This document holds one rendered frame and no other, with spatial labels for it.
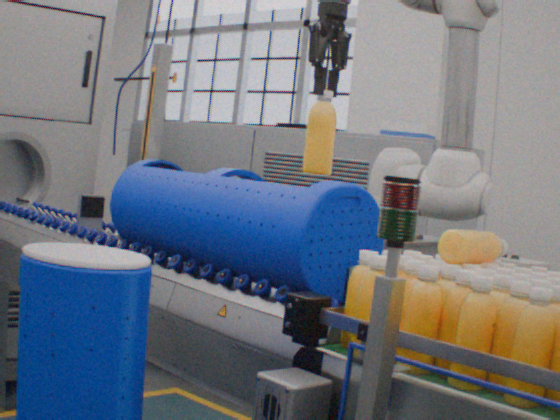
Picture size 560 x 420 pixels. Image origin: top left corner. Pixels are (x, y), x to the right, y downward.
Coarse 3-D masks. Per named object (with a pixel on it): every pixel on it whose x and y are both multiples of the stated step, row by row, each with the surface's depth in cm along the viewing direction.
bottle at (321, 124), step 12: (312, 108) 186; (324, 108) 184; (312, 120) 185; (324, 120) 184; (336, 120) 186; (312, 132) 185; (324, 132) 184; (312, 144) 185; (324, 144) 184; (312, 156) 185; (324, 156) 185; (312, 168) 185; (324, 168) 185
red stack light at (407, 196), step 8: (384, 184) 121; (392, 184) 120; (400, 184) 119; (408, 184) 119; (384, 192) 121; (392, 192) 120; (400, 192) 119; (408, 192) 119; (416, 192) 120; (384, 200) 121; (392, 200) 120; (400, 200) 119; (408, 200) 120; (416, 200) 120; (400, 208) 119; (408, 208) 120; (416, 208) 121
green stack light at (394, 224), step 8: (384, 208) 121; (392, 208) 120; (384, 216) 121; (392, 216) 120; (400, 216) 119; (408, 216) 120; (416, 216) 121; (384, 224) 121; (392, 224) 120; (400, 224) 120; (408, 224) 120; (416, 224) 121; (384, 232) 121; (392, 232) 120; (400, 232) 120; (408, 232) 120; (416, 232) 122; (392, 240) 120; (400, 240) 120; (408, 240) 120
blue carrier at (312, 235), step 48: (144, 192) 222; (192, 192) 206; (240, 192) 193; (288, 192) 182; (336, 192) 177; (144, 240) 227; (192, 240) 204; (240, 240) 187; (288, 240) 174; (336, 240) 179; (336, 288) 180
